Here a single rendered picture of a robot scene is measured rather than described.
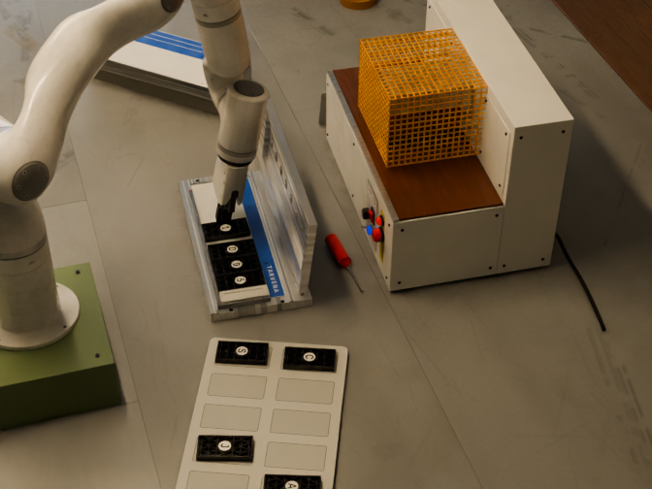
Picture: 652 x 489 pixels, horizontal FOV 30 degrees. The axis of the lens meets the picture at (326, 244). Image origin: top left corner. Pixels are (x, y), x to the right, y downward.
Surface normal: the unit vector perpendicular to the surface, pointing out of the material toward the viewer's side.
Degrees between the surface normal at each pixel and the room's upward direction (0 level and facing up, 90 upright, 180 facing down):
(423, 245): 90
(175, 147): 0
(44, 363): 2
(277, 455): 0
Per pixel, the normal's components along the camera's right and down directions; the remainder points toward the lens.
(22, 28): 0.00, -0.76
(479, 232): 0.23, 0.64
